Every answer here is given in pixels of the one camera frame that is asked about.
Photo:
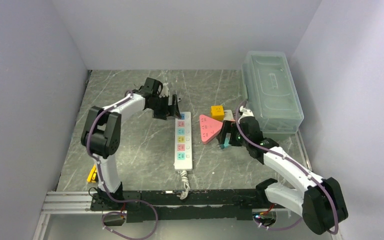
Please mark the pink triangular plug adapter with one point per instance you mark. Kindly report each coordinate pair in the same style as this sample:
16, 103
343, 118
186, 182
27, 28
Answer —
209, 128

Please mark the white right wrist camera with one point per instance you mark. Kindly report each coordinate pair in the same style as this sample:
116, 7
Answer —
244, 113

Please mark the white power strip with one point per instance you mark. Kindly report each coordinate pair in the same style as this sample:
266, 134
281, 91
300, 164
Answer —
183, 155

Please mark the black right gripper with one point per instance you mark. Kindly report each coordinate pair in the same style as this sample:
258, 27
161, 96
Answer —
229, 127

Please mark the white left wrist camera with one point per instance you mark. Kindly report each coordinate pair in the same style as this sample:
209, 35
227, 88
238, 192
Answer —
164, 91

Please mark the teal plug adapter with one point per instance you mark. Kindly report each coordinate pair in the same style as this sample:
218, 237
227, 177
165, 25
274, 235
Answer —
223, 146

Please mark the white plug adapter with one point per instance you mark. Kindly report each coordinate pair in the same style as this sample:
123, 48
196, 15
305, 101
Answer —
228, 115

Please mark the translucent green storage box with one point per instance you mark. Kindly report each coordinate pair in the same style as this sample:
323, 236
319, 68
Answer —
270, 92

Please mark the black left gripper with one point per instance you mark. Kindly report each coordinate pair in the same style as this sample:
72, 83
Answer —
168, 110

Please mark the black aluminium base frame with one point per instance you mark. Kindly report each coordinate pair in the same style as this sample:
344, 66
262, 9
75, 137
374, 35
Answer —
204, 215

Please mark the yellow black large screwdriver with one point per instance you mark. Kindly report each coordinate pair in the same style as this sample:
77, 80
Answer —
93, 175

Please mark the yellow cube plug adapter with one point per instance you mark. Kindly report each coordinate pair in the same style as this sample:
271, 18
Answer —
217, 112

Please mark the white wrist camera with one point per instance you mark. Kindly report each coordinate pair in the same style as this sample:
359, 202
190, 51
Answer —
244, 113
164, 91

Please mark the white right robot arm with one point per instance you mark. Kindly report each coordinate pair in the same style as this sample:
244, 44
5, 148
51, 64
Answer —
317, 200

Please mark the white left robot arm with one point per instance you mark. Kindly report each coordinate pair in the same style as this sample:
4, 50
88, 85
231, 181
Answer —
101, 135

